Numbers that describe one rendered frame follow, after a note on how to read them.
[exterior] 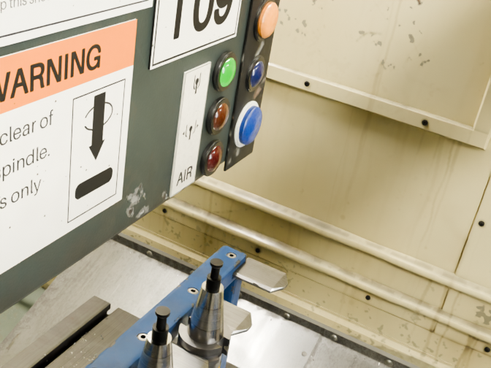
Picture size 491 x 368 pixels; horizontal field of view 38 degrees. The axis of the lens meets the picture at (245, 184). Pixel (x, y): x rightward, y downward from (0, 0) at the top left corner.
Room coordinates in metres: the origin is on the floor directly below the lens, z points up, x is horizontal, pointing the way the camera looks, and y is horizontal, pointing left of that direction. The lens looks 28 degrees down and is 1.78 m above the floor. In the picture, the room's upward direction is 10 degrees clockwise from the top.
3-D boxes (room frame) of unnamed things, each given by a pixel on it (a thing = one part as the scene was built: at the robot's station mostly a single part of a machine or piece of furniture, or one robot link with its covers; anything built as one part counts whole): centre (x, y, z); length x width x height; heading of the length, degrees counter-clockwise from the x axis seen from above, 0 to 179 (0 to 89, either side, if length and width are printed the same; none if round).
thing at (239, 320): (0.71, -0.01, 1.21); 0.07 x 0.05 x 0.01; 67
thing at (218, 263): (0.66, 0.02, 1.31); 0.02 x 0.02 x 0.03
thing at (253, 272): (0.81, -0.05, 1.21); 0.07 x 0.05 x 0.01; 67
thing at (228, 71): (0.44, 0.03, 1.63); 0.02 x 0.01 x 0.02; 157
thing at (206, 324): (0.66, 0.02, 1.26); 0.04 x 0.04 x 0.07
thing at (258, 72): (0.48, 0.01, 1.62); 0.02 x 0.01 x 0.02; 157
